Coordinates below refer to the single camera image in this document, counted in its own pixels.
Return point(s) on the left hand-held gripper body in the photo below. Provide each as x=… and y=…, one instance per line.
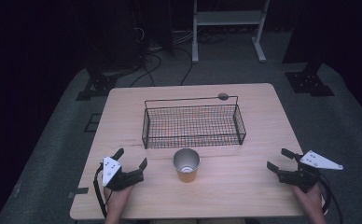
x=118, y=176

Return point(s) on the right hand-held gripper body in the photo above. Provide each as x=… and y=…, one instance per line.
x=306, y=173

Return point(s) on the metal cup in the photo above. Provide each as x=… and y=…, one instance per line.
x=186, y=165

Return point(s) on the person's left hand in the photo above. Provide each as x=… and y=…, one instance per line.
x=117, y=199

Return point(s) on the person's right hand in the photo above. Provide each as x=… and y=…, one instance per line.
x=309, y=200

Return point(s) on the black tape strip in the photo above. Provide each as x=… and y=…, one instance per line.
x=78, y=192

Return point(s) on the black stand base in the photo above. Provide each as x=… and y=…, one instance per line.
x=97, y=86

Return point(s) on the white metal stand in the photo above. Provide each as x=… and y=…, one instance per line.
x=229, y=29

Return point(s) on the black stand base plate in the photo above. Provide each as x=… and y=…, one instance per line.
x=309, y=83

